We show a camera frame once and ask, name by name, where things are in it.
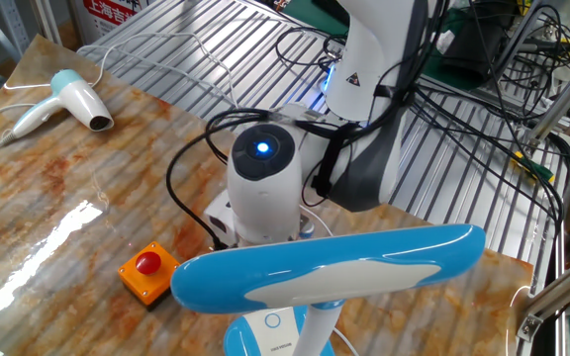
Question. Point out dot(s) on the blue white desk lamp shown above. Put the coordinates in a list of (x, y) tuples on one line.
[(314, 257)]

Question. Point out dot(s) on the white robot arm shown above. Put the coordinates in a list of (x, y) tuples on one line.
[(265, 198)]

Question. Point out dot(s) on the orange box red button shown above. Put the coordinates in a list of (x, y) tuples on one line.
[(149, 282)]

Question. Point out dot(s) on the green mat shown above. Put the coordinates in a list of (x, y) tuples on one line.
[(310, 10)]

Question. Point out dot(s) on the white teal hair dryer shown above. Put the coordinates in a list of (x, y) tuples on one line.
[(77, 99)]

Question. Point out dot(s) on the black power adapter box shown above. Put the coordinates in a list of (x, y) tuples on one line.
[(473, 49)]

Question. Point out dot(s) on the white box red lettering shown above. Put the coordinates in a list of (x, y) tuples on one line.
[(112, 12)]

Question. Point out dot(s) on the orange marble pattern sheet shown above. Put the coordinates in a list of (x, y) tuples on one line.
[(42, 198)]

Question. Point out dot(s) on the aluminium frame bar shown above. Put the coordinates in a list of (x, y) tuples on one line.
[(562, 292), (562, 104)]

